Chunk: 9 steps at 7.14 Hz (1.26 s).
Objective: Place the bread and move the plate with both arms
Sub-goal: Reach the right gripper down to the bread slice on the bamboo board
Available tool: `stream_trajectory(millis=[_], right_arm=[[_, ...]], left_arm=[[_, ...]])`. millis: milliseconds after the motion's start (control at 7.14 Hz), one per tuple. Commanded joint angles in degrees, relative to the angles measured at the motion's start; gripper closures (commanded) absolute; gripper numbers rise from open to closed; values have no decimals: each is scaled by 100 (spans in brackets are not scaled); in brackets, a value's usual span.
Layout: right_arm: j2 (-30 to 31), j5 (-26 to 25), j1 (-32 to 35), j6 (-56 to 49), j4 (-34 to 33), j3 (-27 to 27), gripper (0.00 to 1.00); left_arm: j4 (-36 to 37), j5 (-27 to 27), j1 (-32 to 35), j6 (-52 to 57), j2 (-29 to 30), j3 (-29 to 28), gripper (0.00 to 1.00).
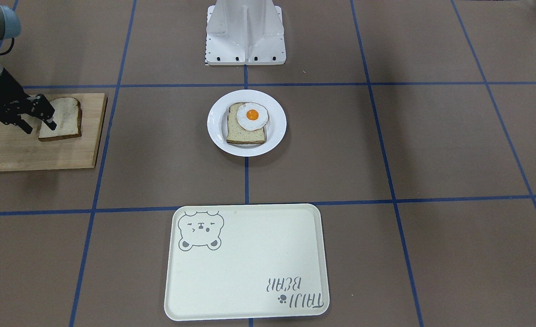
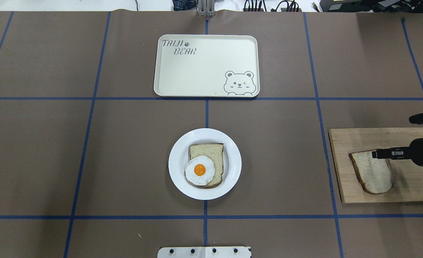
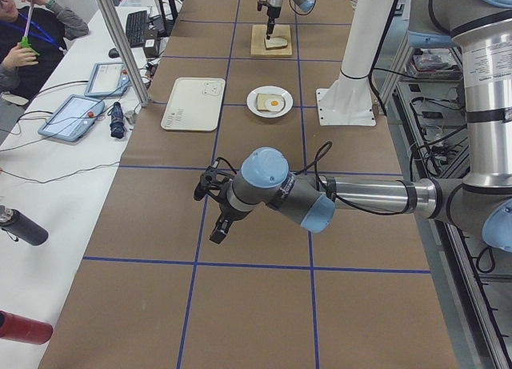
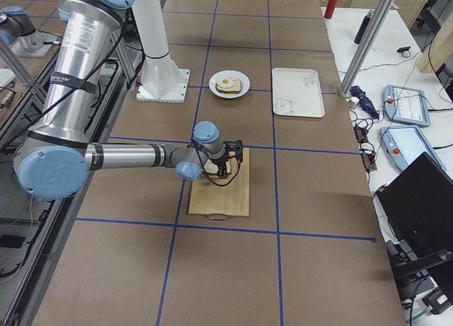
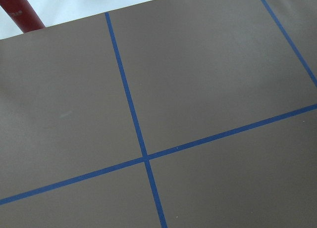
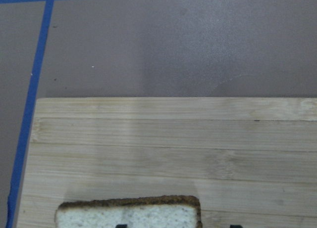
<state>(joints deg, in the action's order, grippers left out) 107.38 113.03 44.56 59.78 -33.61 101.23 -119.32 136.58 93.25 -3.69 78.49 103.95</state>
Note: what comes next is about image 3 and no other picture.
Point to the bread slice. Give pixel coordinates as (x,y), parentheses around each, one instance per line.
(261,98)
(275,43)

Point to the red water bottle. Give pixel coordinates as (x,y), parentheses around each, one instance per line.
(21,329)

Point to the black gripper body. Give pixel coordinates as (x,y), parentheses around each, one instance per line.
(227,215)
(274,13)

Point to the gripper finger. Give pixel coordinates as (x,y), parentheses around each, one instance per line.
(225,227)
(218,234)
(269,29)

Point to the seated person in black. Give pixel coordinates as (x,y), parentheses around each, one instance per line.
(33,43)

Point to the far teach pendant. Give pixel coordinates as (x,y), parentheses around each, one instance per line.
(107,79)

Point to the bread slice on plate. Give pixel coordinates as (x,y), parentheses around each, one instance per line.
(261,98)

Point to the fried egg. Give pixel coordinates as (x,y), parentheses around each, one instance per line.
(274,104)

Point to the near teach pendant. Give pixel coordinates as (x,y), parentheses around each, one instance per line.
(72,119)

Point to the aluminium frame post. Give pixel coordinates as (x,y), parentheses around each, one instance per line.
(118,36)

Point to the wooden cutting board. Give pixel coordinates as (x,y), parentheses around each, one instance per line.
(258,34)

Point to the white round plate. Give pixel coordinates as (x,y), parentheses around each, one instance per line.
(251,101)

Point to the black water bottle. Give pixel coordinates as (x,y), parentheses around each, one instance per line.
(21,227)

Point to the teach pendant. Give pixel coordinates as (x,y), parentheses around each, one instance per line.
(72,119)
(107,79)

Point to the cream bear serving tray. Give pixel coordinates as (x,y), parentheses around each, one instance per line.
(194,104)

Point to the black keyboard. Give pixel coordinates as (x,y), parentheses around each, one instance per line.
(135,28)

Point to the black computer mouse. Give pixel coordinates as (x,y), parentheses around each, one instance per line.
(113,53)

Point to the small black box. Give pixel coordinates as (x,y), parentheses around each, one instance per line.
(151,48)

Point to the folded dark blue umbrella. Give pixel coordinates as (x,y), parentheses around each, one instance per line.
(117,127)

